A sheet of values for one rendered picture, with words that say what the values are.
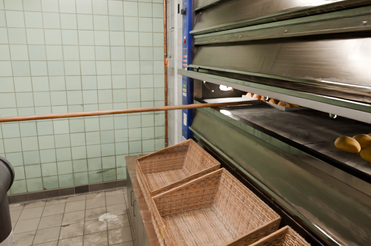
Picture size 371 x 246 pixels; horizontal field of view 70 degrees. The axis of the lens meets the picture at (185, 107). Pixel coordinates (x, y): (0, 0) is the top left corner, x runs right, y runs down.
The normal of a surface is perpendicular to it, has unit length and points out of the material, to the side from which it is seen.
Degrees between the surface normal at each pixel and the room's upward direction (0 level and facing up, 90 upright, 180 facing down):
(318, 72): 70
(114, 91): 90
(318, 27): 90
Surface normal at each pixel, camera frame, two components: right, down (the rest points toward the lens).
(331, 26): -0.95, 0.06
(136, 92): 0.32, 0.19
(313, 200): -0.90, -0.28
